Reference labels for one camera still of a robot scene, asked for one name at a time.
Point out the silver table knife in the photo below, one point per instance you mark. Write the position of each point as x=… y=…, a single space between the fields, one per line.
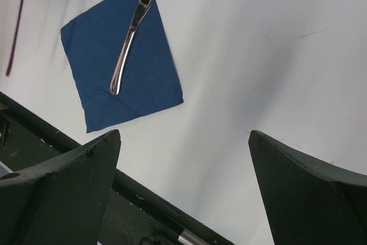
x=140 y=12

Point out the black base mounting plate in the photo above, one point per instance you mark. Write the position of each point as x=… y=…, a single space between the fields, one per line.
x=134 y=214

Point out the dark blue paper napkin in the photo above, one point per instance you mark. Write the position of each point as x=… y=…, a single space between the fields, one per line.
x=92 y=43

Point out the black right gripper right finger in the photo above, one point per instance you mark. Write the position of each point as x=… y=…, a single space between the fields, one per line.
x=307 y=200

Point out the purple metal spoon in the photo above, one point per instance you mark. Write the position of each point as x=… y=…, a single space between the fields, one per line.
x=11 y=59

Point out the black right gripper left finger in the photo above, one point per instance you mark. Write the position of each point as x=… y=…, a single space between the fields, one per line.
x=61 y=200

